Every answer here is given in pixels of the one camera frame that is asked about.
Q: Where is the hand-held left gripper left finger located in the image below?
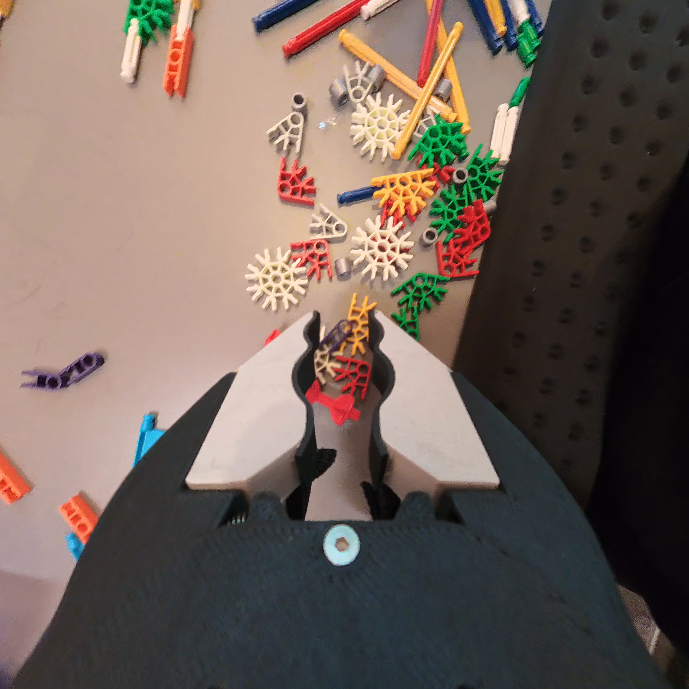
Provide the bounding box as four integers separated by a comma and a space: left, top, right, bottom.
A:
186, 311, 338, 520

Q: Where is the dark cloth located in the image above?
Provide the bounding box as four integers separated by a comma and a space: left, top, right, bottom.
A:
589, 156, 689, 609

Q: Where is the orange slotted connector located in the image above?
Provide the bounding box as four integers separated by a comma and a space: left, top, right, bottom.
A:
0, 452, 33, 505
163, 27, 194, 99
59, 492, 100, 543

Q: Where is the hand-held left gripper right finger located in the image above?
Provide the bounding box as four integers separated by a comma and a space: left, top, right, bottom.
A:
360, 311, 502, 519

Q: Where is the green fan connector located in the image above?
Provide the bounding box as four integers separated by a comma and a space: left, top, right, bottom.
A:
124, 0, 175, 44

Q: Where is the black perforated office chair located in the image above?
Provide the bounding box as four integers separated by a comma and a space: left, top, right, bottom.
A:
455, 0, 689, 507

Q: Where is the purple clip connector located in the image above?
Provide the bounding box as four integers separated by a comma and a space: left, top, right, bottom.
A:
20, 369, 68, 389
59, 352, 104, 383

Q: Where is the pile of colourful toy pieces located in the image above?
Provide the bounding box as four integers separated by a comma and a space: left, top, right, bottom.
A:
245, 0, 544, 402

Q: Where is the dark blue rod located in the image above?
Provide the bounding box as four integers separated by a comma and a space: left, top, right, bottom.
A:
252, 0, 318, 32

